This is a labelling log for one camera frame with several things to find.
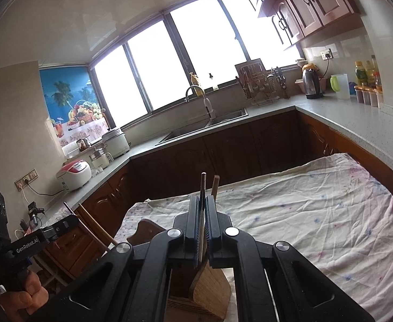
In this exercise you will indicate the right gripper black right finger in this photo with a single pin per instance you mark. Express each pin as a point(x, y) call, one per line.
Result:
point(215, 224)

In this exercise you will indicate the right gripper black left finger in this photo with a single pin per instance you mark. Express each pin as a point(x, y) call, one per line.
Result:
point(189, 224)

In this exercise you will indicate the wooden chopstick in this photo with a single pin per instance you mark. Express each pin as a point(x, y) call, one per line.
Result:
point(215, 186)

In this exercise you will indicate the lower wooden kitchen cabinets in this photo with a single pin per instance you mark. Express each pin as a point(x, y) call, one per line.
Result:
point(156, 185)

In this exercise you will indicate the steel kitchen sink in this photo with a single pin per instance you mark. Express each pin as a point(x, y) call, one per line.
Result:
point(185, 130)

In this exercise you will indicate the left hand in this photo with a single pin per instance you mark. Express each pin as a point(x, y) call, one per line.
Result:
point(33, 297)

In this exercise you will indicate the wooden utensil holder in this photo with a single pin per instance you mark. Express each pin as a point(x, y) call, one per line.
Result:
point(198, 294)

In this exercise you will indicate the white tall rice cooker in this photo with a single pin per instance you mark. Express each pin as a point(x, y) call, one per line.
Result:
point(115, 142)

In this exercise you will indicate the small white blender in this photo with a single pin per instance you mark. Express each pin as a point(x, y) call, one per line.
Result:
point(100, 158)

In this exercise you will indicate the white red rice cooker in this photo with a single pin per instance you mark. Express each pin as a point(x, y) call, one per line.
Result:
point(74, 175)

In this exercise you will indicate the floral white tablecloth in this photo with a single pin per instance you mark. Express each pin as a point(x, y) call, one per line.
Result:
point(334, 213)

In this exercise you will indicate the dish drying rack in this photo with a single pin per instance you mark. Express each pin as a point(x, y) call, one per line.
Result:
point(259, 85)

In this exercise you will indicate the yellow soap bottle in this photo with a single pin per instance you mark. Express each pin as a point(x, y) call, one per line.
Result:
point(194, 79)

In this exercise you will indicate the fruit print window blind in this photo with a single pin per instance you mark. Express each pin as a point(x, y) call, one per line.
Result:
point(73, 107)

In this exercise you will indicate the steel electric kettle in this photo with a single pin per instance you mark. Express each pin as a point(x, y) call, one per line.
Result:
point(311, 82)

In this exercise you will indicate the white plastic jug green lid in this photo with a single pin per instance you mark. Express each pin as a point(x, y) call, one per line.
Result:
point(340, 85)

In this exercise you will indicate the yellow oil bottle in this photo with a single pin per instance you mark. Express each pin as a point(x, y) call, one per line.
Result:
point(361, 74)

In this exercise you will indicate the upper wooden wall cabinets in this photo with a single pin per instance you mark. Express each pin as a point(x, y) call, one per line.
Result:
point(294, 20)

